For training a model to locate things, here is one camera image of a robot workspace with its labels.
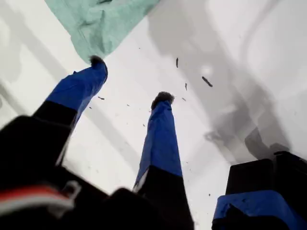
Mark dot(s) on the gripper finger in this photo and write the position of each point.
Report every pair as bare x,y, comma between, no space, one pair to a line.
79,88
161,143

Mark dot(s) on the pale green T-shirt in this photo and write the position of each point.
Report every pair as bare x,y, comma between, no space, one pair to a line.
100,28

